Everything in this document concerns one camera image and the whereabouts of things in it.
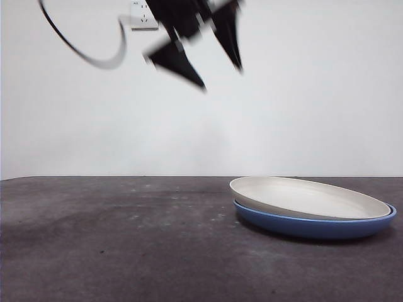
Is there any white round plate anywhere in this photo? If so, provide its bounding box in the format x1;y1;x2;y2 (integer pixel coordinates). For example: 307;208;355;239
229;176;391;220

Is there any blue round plate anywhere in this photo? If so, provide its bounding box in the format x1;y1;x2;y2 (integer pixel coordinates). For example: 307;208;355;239
232;199;397;242

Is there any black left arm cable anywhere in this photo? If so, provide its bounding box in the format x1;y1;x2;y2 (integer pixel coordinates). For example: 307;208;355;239
38;0;127;69

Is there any white wall socket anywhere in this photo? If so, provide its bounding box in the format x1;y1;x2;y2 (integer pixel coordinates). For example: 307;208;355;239
130;1;160;31

